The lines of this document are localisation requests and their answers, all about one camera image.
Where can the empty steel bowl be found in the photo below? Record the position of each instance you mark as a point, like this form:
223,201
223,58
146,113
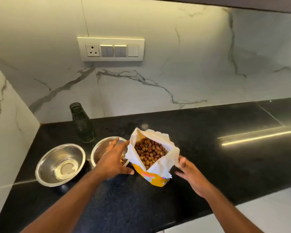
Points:
60,164

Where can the person's right forearm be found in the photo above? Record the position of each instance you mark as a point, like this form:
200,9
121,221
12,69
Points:
230,213

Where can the person's left forearm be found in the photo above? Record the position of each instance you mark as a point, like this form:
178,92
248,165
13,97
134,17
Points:
63,206

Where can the dark green glass bottle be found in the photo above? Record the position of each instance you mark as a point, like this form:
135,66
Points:
82,124

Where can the white wall switch panel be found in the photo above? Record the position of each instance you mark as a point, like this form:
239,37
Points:
110,49

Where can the kibble pieces in bowl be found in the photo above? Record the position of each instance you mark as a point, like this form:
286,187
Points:
122,159

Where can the pile of brown kibble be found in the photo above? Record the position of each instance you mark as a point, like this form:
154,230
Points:
150,151

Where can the person's right hand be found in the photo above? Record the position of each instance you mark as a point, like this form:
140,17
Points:
192,177

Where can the person's right thumb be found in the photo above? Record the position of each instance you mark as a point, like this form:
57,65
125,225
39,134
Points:
183,162

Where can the person's left thumb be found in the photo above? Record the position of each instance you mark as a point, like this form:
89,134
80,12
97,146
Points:
127,171

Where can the steel bowl with kibble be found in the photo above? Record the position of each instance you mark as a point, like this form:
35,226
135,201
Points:
100,149

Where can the yellow and white pet food bag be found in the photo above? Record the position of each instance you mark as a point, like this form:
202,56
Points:
157,171

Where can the person's left hand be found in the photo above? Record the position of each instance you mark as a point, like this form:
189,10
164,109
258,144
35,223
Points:
110,162

